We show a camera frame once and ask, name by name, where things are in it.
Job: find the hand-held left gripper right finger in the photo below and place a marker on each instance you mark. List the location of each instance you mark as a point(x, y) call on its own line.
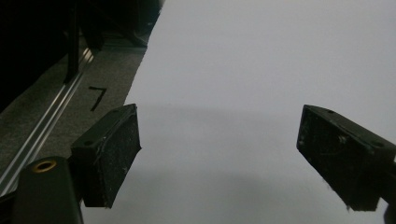
point(339, 155)

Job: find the silver metal floor rail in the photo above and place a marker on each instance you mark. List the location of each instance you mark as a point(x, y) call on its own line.
point(46, 123)

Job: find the black metal stand leg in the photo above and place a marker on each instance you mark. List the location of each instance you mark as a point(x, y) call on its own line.
point(73, 43)

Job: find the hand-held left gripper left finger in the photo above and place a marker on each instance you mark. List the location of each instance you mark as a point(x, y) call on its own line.
point(107, 155)

